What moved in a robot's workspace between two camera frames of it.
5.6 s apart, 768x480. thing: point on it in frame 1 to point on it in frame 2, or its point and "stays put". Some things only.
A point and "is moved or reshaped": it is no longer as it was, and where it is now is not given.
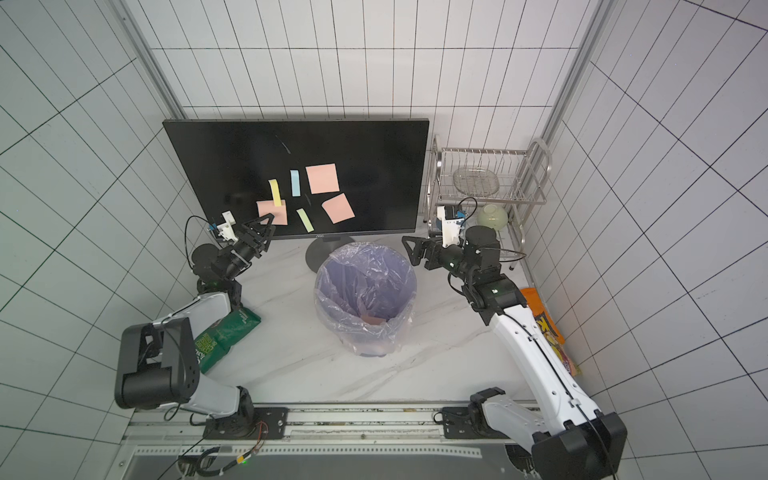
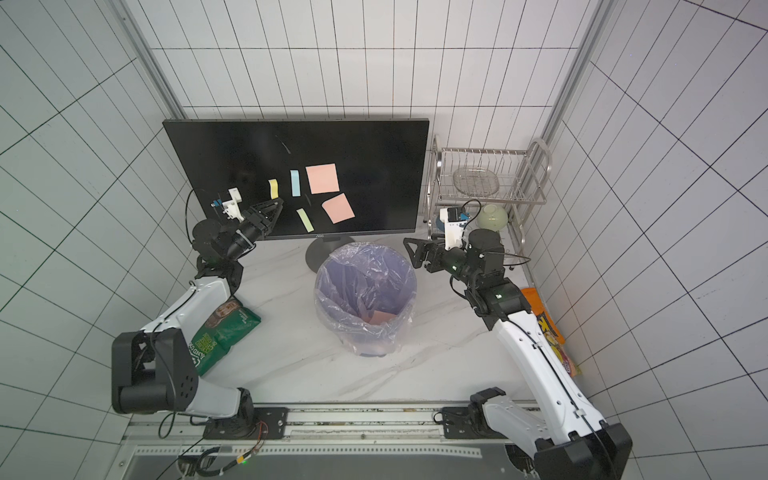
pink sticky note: (338, 209) stays put
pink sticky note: (323, 178) stays put
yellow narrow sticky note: (275, 191) stays put
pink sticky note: (278, 211) is moved or reshaped
